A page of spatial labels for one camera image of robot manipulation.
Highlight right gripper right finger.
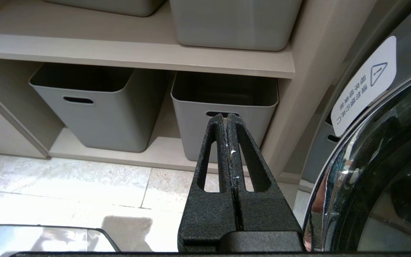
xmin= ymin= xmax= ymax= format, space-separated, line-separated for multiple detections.
xmin=226 ymin=114 xmax=303 ymax=247

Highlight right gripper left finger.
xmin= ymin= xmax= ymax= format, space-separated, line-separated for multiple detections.
xmin=178 ymin=114 xmax=236 ymax=252

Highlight grey plastic storage bin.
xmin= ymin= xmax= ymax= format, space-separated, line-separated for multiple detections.
xmin=45 ymin=0 xmax=167 ymax=17
xmin=29 ymin=63 xmax=167 ymax=153
xmin=168 ymin=0 xmax=303 ymax=52
xmin=171 ymin=71 xmax=279 ymax=166

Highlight washing machine glass door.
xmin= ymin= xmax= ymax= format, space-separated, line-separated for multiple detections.
xmin=303 ymin=63 xmax=411 ymax=252

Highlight white warning label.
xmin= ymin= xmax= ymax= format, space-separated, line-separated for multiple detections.
xmin=330 ymin=36 xmax=397 ymax=137

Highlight beige wooden shelf unit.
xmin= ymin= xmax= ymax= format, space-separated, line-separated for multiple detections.
xmin=0 ymin=0 xmax=377 ymax=186

